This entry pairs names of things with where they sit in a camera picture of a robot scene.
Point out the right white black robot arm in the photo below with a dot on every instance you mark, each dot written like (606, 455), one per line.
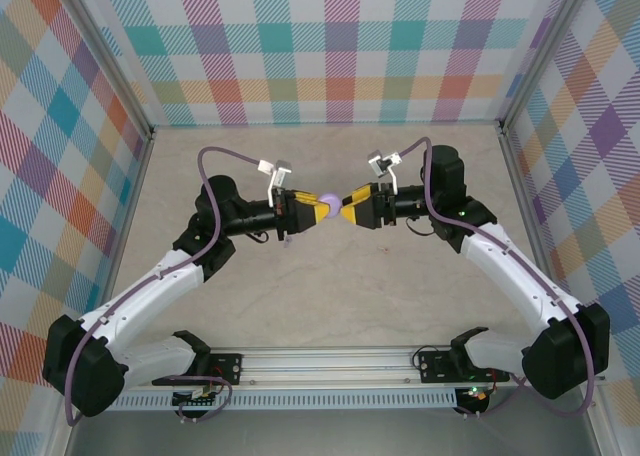
(505, 271)

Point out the purple earbud charging case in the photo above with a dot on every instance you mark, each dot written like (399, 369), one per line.
(331, 201)

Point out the aluminium frame post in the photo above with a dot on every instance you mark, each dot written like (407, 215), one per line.
(545, 51)
(107, 58)

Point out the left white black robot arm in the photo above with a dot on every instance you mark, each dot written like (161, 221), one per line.
(150, 301)

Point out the grey metal front panel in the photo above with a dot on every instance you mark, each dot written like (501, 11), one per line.
(325, 436)

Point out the small electronics board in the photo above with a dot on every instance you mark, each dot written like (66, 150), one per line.
(475, 395)
(200, 401)

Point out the aluminium frame side rail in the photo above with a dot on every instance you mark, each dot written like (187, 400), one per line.
(529, 216)
(127, 216)

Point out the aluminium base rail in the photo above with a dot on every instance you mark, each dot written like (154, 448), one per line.
(325, 368)

